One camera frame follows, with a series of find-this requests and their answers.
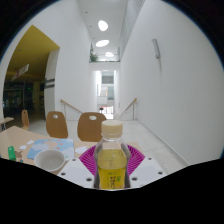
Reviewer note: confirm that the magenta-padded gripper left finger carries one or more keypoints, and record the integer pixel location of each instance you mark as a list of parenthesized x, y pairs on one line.
[(85, 163)]

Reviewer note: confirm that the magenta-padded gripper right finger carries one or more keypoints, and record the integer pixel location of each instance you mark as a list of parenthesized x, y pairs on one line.
[(136, 160)]

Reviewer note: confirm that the clear bottle with yellow drink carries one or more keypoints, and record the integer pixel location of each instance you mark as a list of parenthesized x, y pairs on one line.
[(111, 163)]

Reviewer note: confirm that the white paper cutout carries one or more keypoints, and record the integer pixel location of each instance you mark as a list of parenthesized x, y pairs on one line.
[(81, 150)]

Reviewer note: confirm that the wooden chair with round hole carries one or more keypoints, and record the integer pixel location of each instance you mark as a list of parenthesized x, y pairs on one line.
[(25, 120), (56, 126), (89, 130)]

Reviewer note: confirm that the light blue printed paper sheet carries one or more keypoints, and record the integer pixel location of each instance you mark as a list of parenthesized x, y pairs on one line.
[(55, 145)]

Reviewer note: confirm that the white ceramic mug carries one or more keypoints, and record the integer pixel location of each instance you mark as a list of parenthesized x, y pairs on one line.
[(49, 160)]

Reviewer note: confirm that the wooden stair handrail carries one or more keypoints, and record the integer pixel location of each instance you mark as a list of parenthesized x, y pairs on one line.
[(70, 106), (129, 105)]

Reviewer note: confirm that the small green box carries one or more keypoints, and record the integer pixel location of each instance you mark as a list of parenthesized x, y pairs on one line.
[(11, 153)]

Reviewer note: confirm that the small wooden side table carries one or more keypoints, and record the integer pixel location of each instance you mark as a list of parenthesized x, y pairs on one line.
[(6, 119)]

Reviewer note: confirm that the green potted plant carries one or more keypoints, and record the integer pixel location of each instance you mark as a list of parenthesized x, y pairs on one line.
[(93, 57)]

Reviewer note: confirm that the white hanging sign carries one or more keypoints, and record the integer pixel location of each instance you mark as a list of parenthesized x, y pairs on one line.
[(20, 72)]

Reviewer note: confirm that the round ceiling lights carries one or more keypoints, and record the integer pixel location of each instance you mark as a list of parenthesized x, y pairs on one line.
[(102, 25)]

